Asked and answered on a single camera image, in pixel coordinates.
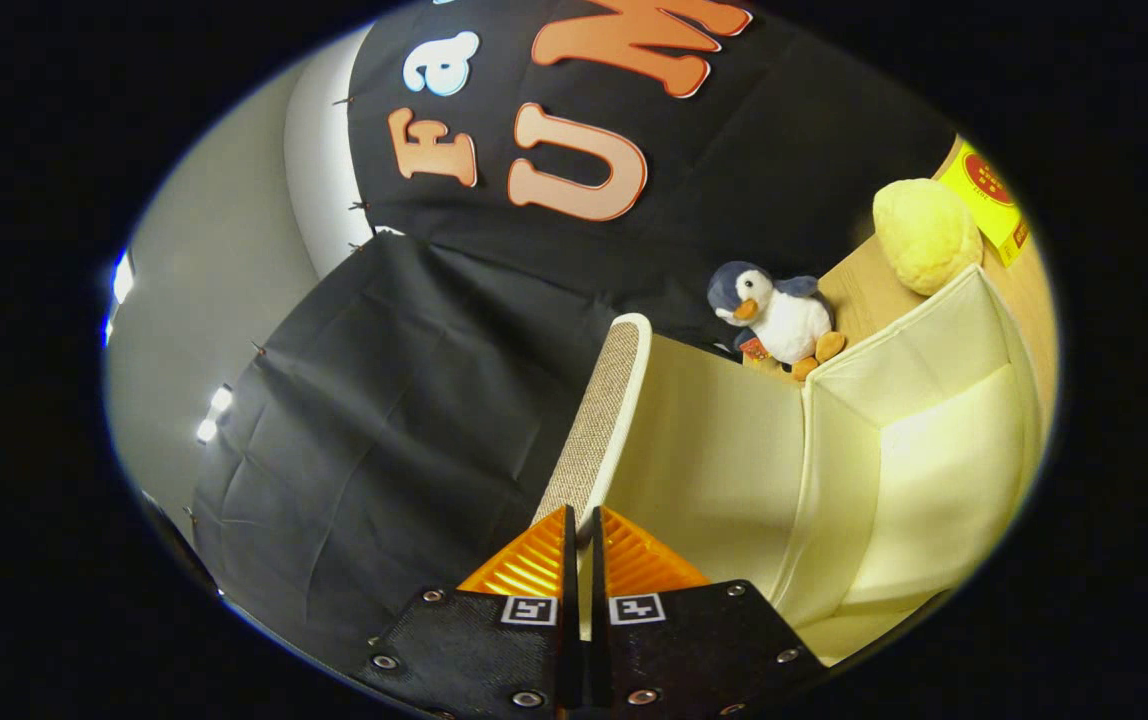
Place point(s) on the ceiling light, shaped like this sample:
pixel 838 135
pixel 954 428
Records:
pixel 205 431
pixel 122 277
pixel 221 399

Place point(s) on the black backdrop cloth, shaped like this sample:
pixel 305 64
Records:
pixel 414 400

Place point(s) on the penguin plush toy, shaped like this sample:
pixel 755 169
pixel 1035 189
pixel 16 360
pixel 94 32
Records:
pixel 784 320

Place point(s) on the beige fabric storage box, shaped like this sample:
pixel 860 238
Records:
pixel 734 450

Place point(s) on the round yellow plush bun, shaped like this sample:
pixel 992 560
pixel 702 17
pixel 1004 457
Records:
pixel 924 235

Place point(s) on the yellow book with red circle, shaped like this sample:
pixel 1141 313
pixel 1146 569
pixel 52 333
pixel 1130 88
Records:
pixel 989 190

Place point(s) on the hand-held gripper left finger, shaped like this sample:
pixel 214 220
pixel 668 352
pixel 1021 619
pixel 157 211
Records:
pixel 570 560

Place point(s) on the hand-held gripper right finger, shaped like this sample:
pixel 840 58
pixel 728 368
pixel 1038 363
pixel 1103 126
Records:
pixel 598 560

